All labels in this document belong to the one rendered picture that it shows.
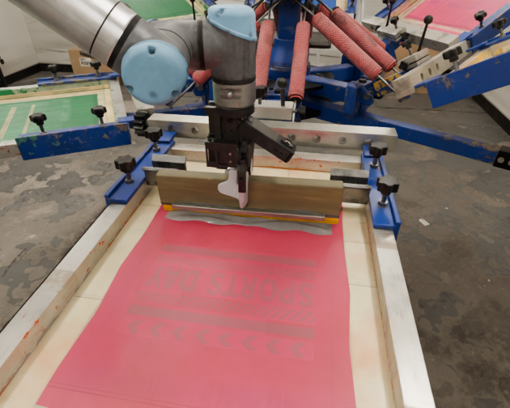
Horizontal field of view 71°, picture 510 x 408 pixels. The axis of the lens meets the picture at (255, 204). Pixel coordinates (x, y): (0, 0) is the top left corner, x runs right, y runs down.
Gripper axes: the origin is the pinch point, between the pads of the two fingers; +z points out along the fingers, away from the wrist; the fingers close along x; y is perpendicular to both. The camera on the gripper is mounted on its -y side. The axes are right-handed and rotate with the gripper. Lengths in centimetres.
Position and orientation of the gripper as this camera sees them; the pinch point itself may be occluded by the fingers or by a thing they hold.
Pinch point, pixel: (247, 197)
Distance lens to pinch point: 75.3
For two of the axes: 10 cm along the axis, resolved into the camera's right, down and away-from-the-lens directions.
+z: 0.0, 8.2, 5.8
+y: -9.9, -0.9, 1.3
